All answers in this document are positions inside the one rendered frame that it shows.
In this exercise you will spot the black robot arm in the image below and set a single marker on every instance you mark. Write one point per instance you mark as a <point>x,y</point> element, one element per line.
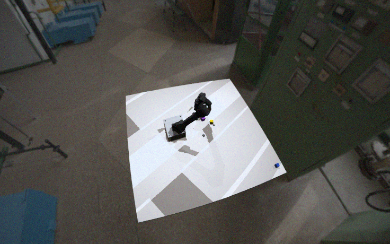
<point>201,102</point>

